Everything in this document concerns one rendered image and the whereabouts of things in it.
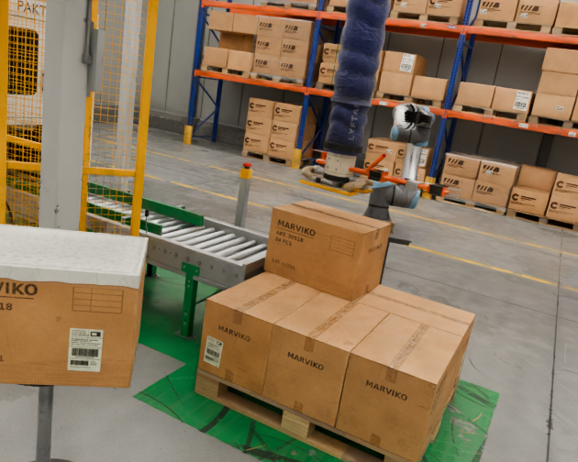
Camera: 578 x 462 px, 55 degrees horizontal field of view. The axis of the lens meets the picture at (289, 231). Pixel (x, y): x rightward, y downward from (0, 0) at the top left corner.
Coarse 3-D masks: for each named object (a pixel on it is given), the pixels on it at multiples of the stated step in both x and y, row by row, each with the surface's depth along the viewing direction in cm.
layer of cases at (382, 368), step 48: (240, 288) 302; (288, 288) 313; (384, 288) 338; (240, 336) 275; (288, 336) 262; (336, 336) 261; (384, 336) 269; (432, 336) 278; (240, 384) 280; (288, 384) 267; (336, 384) 254; (384, 384) 243; (432, 384) 233; (384, 432) 247
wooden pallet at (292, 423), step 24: (216, 384) 288; (456, 384) 321; (240, 408) 284; (264, 408) 287; (288, 408) 269; (288, 432) 271; (312, 432) 273; (336, 432) 258; (432, 432) 269; (336, 456) 261; (360, 456) 260; (384, 456) 249
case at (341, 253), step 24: (288, 216) 321; (312, 216) 316; (336, 216) 326; (360, 216) 336; (288, 240) 323; (312, 240) 315; (336, 240) 306; (360, 240) 299; (384, 240) 328; (264, 264) 335; (288, 264) 326; (312, 264) 317; (336, 264) 309; (360, 264) 303; (336, 288) 311; (360, 288) 313
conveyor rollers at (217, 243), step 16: (128, 208) 425; (160, 224) 395; (176, 224) 408; (192, 224) 411; (176, 240) 368; (192, 240) 370; (208, 240) 385; (224, 240) 386; (240, 240) 390; (224, 256) 356; (240, 256) 357; (256, 256) 359
